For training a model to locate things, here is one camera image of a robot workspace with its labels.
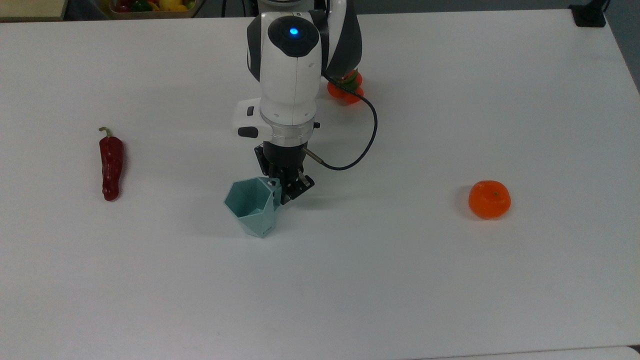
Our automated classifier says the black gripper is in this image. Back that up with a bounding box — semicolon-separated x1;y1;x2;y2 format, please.
254;141;316;206

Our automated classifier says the teal hexagonal mug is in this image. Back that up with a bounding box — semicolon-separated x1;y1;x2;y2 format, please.
223;176;282;239

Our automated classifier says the red tomato with green stem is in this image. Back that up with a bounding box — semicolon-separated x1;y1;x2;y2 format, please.
327;70;365;105

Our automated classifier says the red chili pepper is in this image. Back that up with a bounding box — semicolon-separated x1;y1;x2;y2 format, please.
98;126;125;202

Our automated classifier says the single orange tangerine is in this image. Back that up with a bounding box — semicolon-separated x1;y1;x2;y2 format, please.
468;180;512;220

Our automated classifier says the tray of toy vegetables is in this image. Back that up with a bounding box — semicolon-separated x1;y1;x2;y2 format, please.
106;0;202;20

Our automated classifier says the wooden board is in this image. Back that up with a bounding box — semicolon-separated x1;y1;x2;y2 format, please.
0;0;69;22

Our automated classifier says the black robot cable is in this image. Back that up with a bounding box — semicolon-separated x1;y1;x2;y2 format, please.
304;70;379;172

